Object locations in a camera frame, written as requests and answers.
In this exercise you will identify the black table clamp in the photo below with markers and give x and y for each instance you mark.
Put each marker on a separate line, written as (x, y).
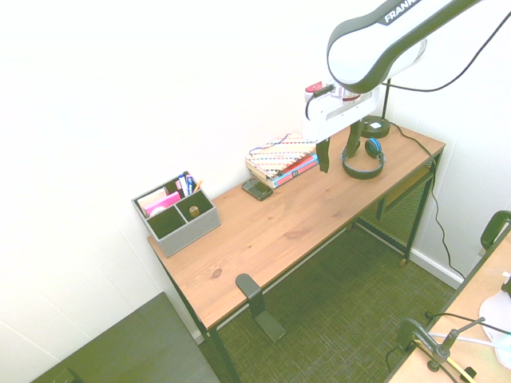
(493, 231)

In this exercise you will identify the black desk lamp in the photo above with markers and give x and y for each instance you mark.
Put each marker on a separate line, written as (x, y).
(375, 127)

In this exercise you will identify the small wooden stamp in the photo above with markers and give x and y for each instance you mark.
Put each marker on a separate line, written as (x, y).
(194, 210)

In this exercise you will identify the white and blue pen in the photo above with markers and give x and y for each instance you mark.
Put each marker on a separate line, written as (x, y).
(191, 182)

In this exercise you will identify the black calculator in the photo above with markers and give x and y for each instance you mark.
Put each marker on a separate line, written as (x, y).
(257, 189)

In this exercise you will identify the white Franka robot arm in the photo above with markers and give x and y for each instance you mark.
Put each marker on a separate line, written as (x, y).
(359, 48)

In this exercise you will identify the wooden under-desk shelf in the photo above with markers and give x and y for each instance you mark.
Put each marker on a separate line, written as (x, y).
(399, 192)

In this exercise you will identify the red book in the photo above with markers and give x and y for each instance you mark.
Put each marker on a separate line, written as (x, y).
(301, 164)

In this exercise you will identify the orange pencil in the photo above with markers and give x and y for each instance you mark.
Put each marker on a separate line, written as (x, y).
(198, 186)

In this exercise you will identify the beige note pad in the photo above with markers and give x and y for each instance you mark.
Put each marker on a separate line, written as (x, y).
(153, 197)

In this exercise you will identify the black headphone hanger clamp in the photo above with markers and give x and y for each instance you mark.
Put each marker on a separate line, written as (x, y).
(259, 311)

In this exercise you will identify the pink sticky note pad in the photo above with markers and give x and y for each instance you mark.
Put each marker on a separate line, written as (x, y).
(163, 204)

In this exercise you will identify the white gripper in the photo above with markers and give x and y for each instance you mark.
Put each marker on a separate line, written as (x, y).
(339, 113)

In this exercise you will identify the black and blue headphone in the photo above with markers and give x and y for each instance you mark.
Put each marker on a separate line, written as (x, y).
(361, 174)

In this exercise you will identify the grey desk organizer box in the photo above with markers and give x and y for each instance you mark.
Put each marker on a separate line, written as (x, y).
(191, 235)

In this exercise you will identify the blue marker pen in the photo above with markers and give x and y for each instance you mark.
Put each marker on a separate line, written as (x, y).
(185, 180)

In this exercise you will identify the dark metal c-clamp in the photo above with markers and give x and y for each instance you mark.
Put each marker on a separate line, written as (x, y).
(411, 331)

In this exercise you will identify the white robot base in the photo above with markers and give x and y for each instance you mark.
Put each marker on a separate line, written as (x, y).
(495, 315)

